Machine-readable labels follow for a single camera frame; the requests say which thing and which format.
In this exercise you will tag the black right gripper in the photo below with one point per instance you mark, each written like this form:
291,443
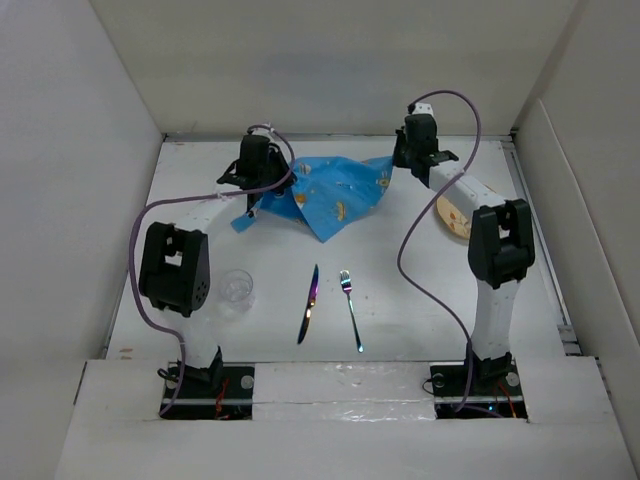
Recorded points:
398,160

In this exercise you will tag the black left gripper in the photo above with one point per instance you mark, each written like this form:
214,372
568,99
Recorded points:
275,155

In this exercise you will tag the blue space-print cloth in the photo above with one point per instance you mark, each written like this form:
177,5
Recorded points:
328,194

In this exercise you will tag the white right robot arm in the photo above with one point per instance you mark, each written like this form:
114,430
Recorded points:
500,247

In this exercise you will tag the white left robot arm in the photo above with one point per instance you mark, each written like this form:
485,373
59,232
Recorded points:
174,273

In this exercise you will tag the beige bird-pattern plate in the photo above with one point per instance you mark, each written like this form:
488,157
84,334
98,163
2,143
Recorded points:
457,223

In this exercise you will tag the clear plastic cup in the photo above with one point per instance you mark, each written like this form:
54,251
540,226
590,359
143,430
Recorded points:
236,291

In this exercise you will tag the iridescent fork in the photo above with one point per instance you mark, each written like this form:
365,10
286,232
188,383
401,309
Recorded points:
346,286

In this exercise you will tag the iridescent knife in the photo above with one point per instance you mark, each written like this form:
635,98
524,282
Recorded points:
310,304

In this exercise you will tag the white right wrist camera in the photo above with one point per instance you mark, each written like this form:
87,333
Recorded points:
420,108

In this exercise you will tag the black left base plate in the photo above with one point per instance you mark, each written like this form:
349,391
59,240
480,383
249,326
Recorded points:
228,396

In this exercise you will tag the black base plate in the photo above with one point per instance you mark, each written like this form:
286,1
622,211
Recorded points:
228,396
499,397

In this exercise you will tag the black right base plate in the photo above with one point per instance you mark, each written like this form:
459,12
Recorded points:
499,397

